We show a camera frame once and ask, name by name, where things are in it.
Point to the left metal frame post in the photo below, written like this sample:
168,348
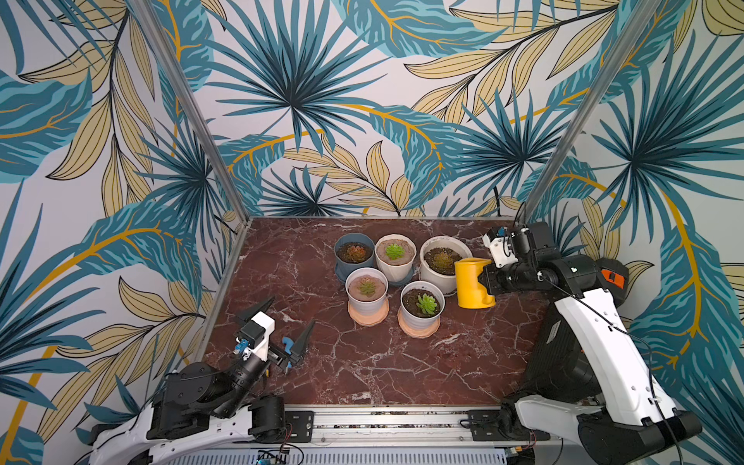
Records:
157,38

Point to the metal frame post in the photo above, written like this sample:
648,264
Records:
157,38
616,59

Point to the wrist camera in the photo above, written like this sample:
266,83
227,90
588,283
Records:
498,242
254,336

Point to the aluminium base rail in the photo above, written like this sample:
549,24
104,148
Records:
401,436

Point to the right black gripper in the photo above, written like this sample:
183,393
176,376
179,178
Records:
488,279

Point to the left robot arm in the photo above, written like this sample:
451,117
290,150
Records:
201,407

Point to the white pot dark soil succulent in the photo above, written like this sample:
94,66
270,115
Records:
421,306

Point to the blue pot red succulent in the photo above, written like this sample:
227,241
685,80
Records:
352,252

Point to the white ribbed pot green succulent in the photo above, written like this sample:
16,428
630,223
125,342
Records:
395,255

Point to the right metal frame post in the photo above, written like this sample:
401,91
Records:
616,59

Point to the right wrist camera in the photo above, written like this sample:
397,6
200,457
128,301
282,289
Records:
498,242

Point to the white pot pink soil succulent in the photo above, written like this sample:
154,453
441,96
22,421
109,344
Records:
368,302

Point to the large white round pot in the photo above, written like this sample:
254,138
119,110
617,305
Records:
437,261

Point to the blue spray nozzle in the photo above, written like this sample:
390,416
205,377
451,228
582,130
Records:
288,344

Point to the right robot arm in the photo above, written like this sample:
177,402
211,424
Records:
637,419

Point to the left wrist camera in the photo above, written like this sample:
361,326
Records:
254,336

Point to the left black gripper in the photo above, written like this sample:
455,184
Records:
285,359

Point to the yellow watering can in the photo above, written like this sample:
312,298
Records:
471,293

